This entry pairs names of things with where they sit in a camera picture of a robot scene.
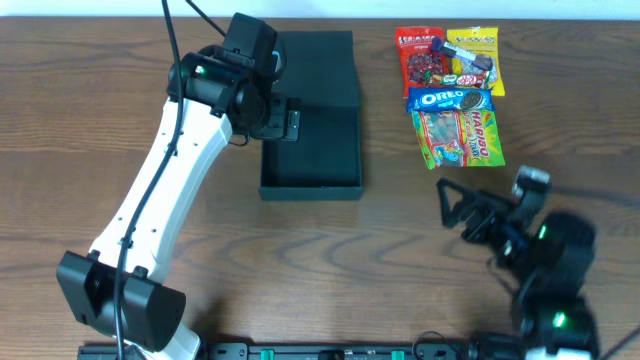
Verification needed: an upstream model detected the red candy bag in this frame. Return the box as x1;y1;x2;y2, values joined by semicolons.
395;26;449;98

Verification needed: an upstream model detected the dark green box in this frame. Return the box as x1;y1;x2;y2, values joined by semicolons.
259;31;364;201

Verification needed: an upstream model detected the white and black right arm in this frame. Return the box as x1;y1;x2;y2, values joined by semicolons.
436;175;600;359

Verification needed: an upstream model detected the yellow snack bag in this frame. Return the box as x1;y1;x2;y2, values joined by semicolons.
447;27;506;96

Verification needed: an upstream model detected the purple chocolate bar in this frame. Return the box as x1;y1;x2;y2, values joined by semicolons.
431;37;494;71

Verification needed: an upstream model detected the green red KitKat bar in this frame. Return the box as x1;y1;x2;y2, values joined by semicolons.
424;71;490;89

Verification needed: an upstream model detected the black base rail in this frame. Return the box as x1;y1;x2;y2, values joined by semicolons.
77;341;526;360

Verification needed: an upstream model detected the Haribo gummy bag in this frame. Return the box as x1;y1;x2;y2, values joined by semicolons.
411;110;505;169

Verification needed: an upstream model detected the blue Oreo pack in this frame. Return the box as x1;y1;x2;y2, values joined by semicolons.
406;88;494;113

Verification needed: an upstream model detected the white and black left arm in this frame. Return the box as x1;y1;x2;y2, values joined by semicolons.
56;13;300;359

